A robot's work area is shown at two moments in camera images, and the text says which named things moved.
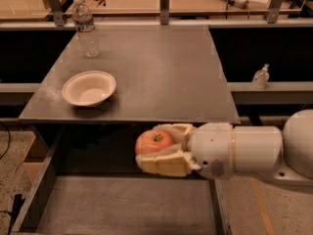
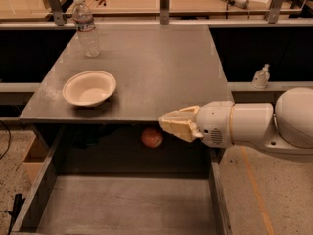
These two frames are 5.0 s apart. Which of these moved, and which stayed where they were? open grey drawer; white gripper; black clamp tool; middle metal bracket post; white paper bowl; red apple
Moved: white gripper; red apple
Stayed: middle metal bracket post; black clamp tool; white paper bowl; open grey drawer
